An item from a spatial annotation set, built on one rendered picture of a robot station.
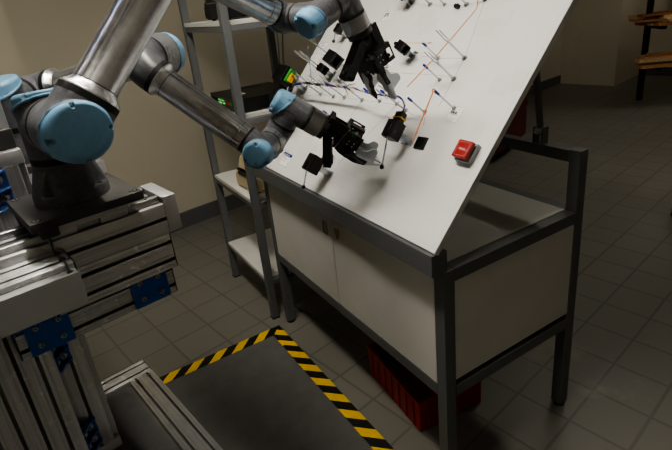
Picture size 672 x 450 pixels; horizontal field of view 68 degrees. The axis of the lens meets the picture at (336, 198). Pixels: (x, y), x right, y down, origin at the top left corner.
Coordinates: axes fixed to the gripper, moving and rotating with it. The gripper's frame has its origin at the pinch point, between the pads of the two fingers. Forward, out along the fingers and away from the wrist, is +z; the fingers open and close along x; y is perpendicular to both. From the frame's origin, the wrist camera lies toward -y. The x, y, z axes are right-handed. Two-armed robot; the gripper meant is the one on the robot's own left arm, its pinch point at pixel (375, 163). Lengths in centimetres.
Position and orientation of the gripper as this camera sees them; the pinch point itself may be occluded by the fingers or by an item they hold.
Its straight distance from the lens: 150.5
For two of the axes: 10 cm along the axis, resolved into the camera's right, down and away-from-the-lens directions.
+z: 8.5, 4.5, 2.8
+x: 1.1, -6.6, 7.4
